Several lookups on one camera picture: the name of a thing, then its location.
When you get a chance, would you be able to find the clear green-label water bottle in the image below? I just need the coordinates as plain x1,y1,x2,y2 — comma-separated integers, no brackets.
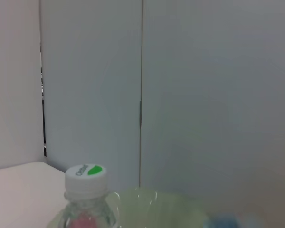
46,163,121,228

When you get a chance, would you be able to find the pink toy peach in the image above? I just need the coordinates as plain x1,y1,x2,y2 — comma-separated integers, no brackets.
71,211,98,228

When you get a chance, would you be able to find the translucent green fruit plate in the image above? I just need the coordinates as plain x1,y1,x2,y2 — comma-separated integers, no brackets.
47,186,209,228

